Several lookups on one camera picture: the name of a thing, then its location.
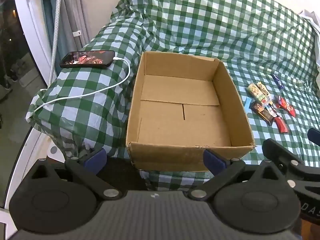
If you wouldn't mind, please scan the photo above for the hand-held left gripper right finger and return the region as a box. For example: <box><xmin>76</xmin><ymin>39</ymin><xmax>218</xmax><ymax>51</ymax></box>
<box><xmin>186</xmin><ymin>149</ymin><xmax>292</xmax><ymax>202</ymax></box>

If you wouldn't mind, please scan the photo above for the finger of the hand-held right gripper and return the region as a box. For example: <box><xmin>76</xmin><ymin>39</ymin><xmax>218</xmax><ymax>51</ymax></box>
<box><xmin>307</xmin><ymin>127</ymin><xmax>320</xmax><ymax>141</ymax></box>
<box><xmin>262</xmin><ymin>138</ymin><xmax>320</xmax><ymax>196</ymax></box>

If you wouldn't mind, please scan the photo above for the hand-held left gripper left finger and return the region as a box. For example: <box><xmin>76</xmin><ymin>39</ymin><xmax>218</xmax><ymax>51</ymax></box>
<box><xmin>24</xmin><ymin>148</ymin><xmax>127</xmax><ymax>202</ymax></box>

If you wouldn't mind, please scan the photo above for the small red candy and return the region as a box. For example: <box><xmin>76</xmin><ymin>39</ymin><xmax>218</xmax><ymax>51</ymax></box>
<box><xmin>273</xmin><ymin>116</ymin><xmax>289</xmax><ymax>133</ymax></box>

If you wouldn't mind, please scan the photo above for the large red snack packet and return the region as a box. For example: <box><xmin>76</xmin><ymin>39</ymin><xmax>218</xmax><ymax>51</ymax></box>
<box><xmin>276</xmin><ymin>96</ymin><xmax>297</xmax><ymax>118</ymax></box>

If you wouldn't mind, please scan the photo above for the dark brown snack bar packet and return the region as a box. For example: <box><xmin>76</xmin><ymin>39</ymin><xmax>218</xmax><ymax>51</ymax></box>
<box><xmin>251</xmin><ymin>102</ymin><xmax>276</xmax><ymax>126</ymax></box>

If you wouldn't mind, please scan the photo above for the brown cardboard box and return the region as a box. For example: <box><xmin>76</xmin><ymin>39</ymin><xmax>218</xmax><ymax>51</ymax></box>
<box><xmin>126</xmin><ymin>51</ymin><xmax>256</xmax><ymax>172</ymax></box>

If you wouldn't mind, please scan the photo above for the purple snack wrapper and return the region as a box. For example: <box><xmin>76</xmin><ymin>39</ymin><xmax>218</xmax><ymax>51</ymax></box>
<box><xmin>272</xmin><ymin>74</ymin><xmax>286</xmax><ymax>89</ymax></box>

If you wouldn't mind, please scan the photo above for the beige snack bar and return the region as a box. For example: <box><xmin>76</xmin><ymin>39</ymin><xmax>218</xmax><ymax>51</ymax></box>
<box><xmin>257</xmin><ymin>82</ymin><xmax>271</xmax><ymax>97</ymax></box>

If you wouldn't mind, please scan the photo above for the green white peanut packet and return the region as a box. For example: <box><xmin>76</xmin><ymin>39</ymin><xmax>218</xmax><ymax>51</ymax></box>
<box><xmin>248</xmin><ymin>83</ymin><xmax>269</xmax><ymax>103</ymax></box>

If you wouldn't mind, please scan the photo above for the black smartphone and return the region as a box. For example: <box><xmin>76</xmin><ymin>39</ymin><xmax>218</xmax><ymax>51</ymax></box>
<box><xmin>59</xmin><ymin>50</ymin><xmax>116</xmax><ymax>69</ymax></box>

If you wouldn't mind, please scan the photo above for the white cloth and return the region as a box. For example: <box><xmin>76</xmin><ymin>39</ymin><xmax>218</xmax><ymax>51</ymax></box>
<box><xmin>299</xmin><ymin>9</ymin><xmax>320</xmax><ymax>68</ymax></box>

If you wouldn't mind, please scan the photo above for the green white checked blanket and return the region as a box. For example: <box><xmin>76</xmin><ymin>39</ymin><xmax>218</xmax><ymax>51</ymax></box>
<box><xmin>25</xmin><ymin>0</ymin><xmax>320</xmax><ymax>192</ymax></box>

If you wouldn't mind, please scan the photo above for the grey curtain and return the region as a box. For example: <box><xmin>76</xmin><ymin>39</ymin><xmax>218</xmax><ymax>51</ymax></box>
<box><xmin>59</xmin><ymin>0</ymin><xmax>91</xmax><ymax>48</ymax></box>

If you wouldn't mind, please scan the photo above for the white charging cable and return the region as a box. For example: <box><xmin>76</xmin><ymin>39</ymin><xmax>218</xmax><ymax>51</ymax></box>
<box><xmin>25</xmin><ymin>57</ymin><xmax>131</xmax><ymax>120</ymax></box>

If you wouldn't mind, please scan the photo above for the braided white grey cable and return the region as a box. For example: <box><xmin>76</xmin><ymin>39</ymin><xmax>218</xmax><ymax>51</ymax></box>
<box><xmin>46</xmin><ymin>0</ymin><xmax>63</xmax><ymax>89</ymax></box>

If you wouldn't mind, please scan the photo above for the white door frame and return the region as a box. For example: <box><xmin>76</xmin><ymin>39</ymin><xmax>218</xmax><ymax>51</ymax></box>
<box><xmin>12</xmin><ymin>0</ymin><xmax>59</xmax><ymax>85</ymax></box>

